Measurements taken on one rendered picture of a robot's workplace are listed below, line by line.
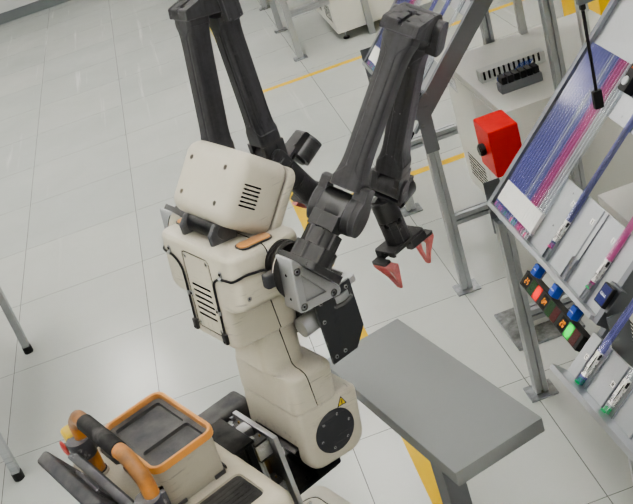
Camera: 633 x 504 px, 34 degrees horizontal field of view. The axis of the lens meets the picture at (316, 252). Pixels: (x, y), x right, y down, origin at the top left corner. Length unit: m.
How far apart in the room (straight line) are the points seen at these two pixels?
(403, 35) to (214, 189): 0.46
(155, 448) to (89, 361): 2.25
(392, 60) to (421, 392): 0.91
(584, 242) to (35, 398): 2.47
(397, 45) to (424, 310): 2.09
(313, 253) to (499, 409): 0.70
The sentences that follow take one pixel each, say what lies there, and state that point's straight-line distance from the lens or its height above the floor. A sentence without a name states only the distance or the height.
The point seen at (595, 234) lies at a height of 0.82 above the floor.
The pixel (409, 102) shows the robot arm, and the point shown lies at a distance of 2.08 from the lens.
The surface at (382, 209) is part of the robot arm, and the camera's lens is 2.25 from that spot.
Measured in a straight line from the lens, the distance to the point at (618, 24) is 2.87.
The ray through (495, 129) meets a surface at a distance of 3.26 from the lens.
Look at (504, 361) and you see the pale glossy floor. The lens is 3.56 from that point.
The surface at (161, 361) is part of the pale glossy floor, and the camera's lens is 4.16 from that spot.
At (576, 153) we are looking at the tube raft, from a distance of 2.72.
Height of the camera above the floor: 2.13
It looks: 28 degrees down
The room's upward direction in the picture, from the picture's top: 18 degrees counter-clockwise
